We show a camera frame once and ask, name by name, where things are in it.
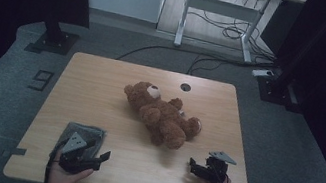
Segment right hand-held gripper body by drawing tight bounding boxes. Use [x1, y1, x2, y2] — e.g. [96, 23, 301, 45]
[200, 148, 239, 183]

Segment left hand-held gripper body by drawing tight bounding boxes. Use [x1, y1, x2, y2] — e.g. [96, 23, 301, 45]
[56, 129, 100, 178]

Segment grey knit doll sweater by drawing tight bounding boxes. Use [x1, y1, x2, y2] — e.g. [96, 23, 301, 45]
[56, 120, 108, 164]

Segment brown teddy bear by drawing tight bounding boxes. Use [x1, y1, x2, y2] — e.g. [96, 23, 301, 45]
[114, 78, 208, 155]

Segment person's left hand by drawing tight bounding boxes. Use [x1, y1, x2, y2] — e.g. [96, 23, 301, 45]
[46, 149, 97, 183]

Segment grey tape strip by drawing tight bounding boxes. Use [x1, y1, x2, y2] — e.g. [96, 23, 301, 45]
[1, 144, 28, 162]

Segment black stand with dark base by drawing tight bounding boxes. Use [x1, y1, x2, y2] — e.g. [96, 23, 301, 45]
[252, 0, 326, 118]

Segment black stand with square base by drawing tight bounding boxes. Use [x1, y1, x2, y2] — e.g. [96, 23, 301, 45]
[24, 15, 82, 61]

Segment white power strip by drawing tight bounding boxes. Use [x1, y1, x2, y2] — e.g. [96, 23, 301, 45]
[251, 67, 276, 81]

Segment long black floor cable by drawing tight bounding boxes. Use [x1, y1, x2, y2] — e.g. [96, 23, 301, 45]
[115, 36, 275, 88]

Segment tangled black cables under desk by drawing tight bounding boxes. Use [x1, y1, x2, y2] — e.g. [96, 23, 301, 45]
[181, 0, 287, 63]

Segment white metal frame desk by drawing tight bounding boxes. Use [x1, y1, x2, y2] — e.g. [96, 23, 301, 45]
[170, 0, 307, 72]

